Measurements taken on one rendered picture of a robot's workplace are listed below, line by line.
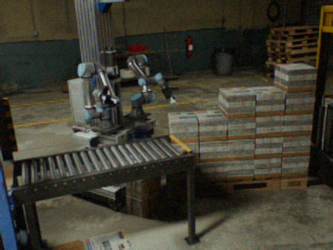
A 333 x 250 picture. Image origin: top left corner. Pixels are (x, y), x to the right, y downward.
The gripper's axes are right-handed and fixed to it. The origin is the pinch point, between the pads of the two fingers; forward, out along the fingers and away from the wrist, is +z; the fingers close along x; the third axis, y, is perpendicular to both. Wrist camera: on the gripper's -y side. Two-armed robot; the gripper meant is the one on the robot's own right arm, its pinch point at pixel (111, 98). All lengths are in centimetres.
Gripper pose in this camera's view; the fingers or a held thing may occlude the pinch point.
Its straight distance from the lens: 292.1
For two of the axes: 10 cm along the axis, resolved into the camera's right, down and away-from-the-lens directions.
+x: -8.6, 0.6, -5.0
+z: 5.0, 2.6, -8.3
